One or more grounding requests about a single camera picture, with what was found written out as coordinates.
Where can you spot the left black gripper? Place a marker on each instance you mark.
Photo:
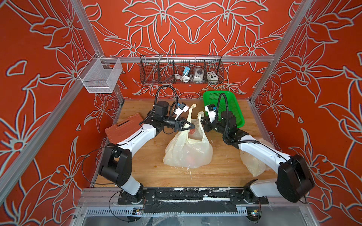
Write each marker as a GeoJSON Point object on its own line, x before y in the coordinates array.
{"type": "Point", "coordinates": [178, 123]}

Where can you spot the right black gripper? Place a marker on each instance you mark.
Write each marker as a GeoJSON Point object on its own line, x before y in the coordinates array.
{"type": "Point", "coordinates": [207, 125]}

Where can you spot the pink peach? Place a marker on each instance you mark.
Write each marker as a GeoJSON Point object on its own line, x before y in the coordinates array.
{"type": "Point", "coordinates": [192, 132]}

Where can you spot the orange-print plastic bag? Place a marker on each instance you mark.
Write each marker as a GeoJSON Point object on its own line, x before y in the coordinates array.
{"type": "Point", "coordinates": [189, 151]}

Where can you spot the yellow translucent plastic bag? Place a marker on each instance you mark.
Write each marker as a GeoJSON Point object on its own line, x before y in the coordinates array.
{"type": "Point", "coordinates": [255, 166]}

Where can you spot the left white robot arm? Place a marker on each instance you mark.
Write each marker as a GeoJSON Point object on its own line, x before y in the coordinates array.
{"type": "Point", "coordinates": [116, 162]}

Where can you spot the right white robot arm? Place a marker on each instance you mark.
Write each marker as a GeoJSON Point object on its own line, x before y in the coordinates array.
{"type": "Point", "coordinates": [294, 179]}

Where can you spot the white button box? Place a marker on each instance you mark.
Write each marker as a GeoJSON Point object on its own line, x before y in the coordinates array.
{"type": "Point", "coordinates": [212, 76]}

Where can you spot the grey controller device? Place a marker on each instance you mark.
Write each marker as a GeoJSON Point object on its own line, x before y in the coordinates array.
{"type": "Point", "coordinates": [198, 75]}

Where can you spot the blue white small box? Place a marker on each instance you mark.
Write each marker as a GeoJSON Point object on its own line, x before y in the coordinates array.
{"type": "Point", "coordinates": [186, 71]}

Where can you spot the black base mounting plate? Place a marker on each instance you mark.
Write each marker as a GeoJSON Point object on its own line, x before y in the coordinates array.
{"type": "Point", "coordinates": [192, 200]}

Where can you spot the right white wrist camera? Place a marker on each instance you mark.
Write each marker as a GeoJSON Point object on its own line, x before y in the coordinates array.
{"type": "Point", "coordinates": [211, 111]}

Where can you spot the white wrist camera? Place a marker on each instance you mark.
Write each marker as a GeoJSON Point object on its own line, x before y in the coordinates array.
{"type": "Point", "coordinates": [211, 111]}
{"type": "Point", "coordinates": [181, 108]}

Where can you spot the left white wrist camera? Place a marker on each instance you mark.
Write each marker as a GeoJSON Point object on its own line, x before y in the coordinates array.
{"type": "Point", "coordinates": [181, 108]}

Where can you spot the black wire wall basket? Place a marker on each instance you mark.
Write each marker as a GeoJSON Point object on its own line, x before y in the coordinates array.
{"type": "Point", "coordinates": [160, 69]}

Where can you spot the clear acrylic wall box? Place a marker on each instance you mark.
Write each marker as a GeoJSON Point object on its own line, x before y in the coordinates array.
{"type": "Point", "coordinates": [98, 79]}

